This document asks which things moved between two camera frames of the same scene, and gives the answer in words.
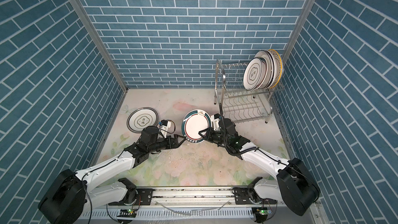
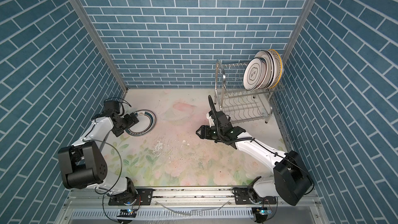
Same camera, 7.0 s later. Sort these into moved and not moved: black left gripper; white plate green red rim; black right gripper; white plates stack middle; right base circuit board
Moved: white plate green red rim; black left gripper
Not moved: right base circuit board; white plates stack middle; black right gripper
